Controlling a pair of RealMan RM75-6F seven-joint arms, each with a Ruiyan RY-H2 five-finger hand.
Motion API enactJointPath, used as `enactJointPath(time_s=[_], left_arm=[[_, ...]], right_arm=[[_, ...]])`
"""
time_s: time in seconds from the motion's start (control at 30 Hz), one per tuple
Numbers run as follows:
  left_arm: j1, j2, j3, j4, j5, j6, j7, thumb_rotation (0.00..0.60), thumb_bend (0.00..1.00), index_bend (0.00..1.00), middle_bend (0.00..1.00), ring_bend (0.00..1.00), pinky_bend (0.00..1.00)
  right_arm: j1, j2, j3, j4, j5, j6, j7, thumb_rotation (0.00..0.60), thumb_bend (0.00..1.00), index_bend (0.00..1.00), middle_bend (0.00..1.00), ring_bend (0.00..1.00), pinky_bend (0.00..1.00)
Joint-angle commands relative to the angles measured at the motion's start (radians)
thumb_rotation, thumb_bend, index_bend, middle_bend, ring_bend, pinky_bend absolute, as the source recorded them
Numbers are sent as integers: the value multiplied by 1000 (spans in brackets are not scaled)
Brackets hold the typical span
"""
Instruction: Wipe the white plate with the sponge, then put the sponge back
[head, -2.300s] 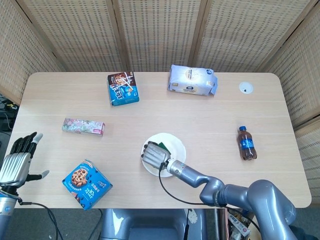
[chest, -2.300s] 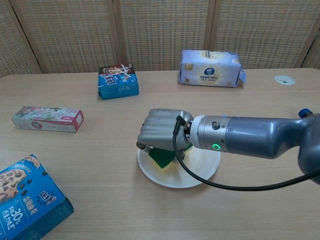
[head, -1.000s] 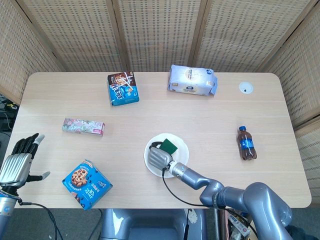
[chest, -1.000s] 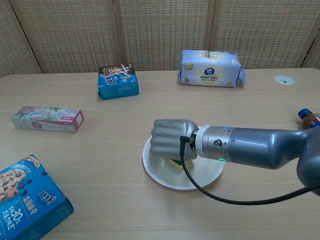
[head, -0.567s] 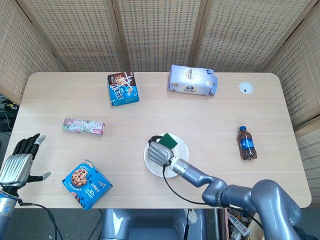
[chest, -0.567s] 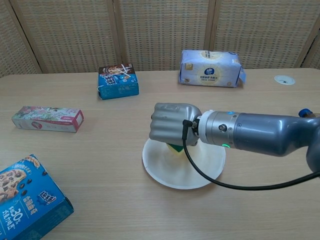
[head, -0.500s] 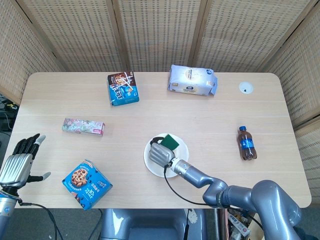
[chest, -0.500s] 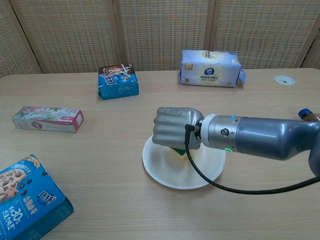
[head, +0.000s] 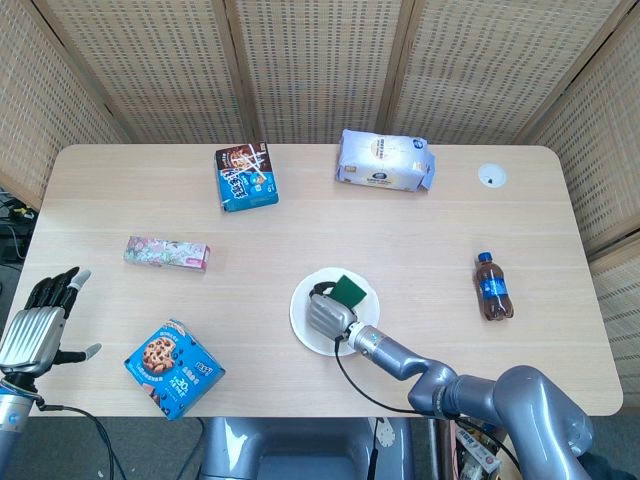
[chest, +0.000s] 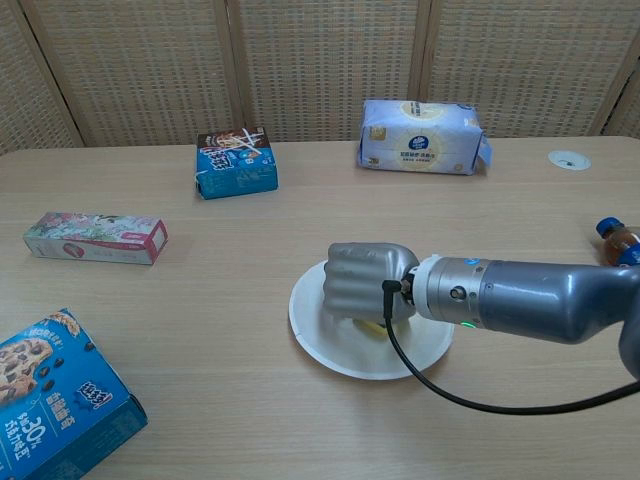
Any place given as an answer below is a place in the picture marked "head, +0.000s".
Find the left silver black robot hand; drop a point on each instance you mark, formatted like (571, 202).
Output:
(32, 335)

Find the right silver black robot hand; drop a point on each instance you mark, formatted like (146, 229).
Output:
(327, 312)

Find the white round plate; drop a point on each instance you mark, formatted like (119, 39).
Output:
(302, 325)

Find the green yellow sponge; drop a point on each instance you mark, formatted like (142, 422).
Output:
(351, 290)

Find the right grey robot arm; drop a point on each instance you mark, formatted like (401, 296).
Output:
(525, 400)

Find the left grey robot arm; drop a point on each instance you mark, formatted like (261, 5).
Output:
(12, 425)

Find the white perforated disc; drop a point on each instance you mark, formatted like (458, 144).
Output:
(385, 435)

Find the grey robot torso base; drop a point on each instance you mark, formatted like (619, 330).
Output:
(300, 450)

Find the blue chocolate chip cookie box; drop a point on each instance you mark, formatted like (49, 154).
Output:
(172, 367)

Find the blue chocolate stick biscuit box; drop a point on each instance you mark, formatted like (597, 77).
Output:
(246, 180)

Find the pink floral narrow box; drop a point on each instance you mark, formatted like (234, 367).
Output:
(165, 253)

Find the pale blue tissue pack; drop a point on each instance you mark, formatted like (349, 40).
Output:
(382, 160)

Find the small cola bottle blue label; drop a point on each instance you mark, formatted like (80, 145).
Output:
(493, 290)

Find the white printed packet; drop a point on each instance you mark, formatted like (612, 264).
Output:
(475, 447)

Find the woven bamboo folding screen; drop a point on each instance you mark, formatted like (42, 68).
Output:
(310, 65)

